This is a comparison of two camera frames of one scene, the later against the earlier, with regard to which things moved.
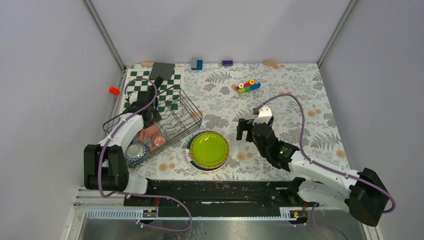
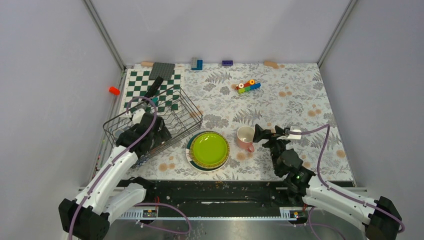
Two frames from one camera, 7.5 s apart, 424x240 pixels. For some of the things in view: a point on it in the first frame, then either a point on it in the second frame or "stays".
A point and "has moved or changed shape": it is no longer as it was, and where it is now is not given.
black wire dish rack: x=178 y=114 stays
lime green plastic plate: x=210 y=148 stays
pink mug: x=148 y=131 has moved or changed shape
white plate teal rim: x=188 y=155 stays
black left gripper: x=156 y=117 to x=162 y=135
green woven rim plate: x=207 y=165 stays
